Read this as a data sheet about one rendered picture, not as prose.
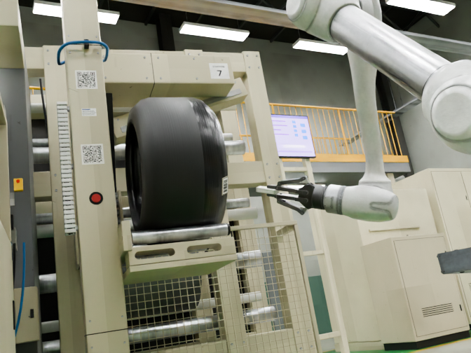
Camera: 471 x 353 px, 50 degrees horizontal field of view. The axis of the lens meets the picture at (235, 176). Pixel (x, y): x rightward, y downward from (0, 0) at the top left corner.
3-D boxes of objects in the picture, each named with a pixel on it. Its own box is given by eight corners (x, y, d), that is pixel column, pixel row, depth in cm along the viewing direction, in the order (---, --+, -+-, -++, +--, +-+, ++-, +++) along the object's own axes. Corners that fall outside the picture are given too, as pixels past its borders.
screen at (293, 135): (274, 157, 583) (265, 113, 598) (272, 158, 587) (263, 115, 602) (316, 157, 611) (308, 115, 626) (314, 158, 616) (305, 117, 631)
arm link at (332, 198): (339, 218, 152) (320, 216, 155) (347, 211, 160) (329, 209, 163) (341, 189, 150) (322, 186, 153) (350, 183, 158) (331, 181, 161)
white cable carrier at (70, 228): (64, 232, 167) (56, 101, 180) (64, 236, 171) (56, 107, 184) (78, 231, 168) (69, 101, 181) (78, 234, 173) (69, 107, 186)
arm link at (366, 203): (338, 218, 151) (349, 216, 163) (392, 227, 144) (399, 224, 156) (343, 183, 150) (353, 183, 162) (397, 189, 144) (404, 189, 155)
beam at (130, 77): (99, 82, 214) (97, 50, 218) (96, 108, 237) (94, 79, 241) (235, 83, 235) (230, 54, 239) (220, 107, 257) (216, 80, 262)
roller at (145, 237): (128, 232, 164) (126, 231, 168) (129, 246, 164) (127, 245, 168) (230, 222, 176) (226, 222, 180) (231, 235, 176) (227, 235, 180)
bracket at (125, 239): (123, 251, 159) (120, 220, 161) (112, 270, 195) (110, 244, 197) (134, 250, 160) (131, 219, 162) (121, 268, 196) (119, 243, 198)
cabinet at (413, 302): (418, 349, 553) (390, 237, 587) (383, 351, 599) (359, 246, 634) (472, 336, 595) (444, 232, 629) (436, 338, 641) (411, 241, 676)
